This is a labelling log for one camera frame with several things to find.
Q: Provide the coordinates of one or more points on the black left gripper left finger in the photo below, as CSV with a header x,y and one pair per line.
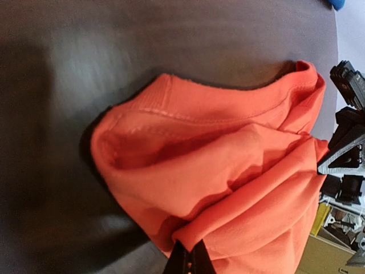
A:
x,y
179,261

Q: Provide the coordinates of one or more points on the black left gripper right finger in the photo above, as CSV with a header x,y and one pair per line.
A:
x,y
201,262

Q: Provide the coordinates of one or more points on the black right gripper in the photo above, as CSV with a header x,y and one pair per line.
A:
x,y
348,160

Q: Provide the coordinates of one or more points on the orange t-shirt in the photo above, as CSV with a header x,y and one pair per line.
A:
x,y
234,170

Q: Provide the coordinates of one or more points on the blue pleated skirt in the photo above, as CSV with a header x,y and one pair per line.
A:
x,y
337,4

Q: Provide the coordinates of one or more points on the yellow box clutter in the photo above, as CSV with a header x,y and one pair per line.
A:
x,y
322,212

